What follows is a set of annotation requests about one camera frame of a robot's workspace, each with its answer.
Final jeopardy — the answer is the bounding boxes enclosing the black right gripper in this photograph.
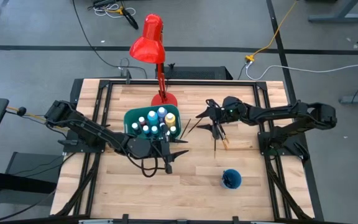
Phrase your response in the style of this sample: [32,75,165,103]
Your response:
[195,98,229,141]

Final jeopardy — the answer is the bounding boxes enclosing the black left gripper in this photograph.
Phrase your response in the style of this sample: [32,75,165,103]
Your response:
[128,133,190,175]

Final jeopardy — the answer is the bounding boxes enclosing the large teal paint bottle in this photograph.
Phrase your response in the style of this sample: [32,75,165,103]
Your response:
[147,110,159,125]

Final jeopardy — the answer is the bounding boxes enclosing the teal plastic caddy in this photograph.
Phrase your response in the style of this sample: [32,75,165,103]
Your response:
[123,105,181,146]

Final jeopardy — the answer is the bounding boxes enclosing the large yellow paint bottle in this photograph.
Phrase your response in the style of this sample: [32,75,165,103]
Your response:
[164,113,177,128]

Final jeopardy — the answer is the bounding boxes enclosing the black paintbrush gold ferrule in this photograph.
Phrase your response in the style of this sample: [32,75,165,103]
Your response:
[221,124,230,151]

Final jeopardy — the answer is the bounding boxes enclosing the black perforated metal box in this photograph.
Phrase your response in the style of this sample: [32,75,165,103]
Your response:
[155,65,234,81]

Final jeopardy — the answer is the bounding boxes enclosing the blue plastic cup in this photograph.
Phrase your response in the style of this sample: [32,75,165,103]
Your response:
[221,169,242,190]

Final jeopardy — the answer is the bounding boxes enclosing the red desk lamp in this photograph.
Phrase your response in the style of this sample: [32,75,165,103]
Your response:
[129,13,178,108]

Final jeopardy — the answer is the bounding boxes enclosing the grey metal bench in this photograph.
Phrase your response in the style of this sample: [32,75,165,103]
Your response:
[0,151,63,223]

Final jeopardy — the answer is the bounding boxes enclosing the black aluminium table frame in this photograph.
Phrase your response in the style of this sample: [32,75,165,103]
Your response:
[50,78,325,224]

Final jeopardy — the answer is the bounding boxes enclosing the yellow extension cord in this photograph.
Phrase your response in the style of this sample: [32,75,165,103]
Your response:
[244,0,301,62]

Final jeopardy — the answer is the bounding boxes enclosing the black corrugated cable conduit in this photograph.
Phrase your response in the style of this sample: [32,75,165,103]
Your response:
[264,155,312,220]
[54,152,101,217]

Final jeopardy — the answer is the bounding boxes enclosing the black floor cable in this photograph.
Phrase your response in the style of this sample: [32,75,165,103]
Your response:
[72,0,149,79]

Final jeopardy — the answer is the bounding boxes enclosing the white floor cable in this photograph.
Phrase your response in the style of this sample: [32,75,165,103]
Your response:
[245,57,358,82]

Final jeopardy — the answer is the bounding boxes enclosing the coiled white yellow cables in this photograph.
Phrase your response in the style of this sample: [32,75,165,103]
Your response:
[87,0,140,31]

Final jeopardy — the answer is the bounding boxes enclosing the yellow strap with black knob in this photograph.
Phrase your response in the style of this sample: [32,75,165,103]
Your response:
[6,106,65,131]

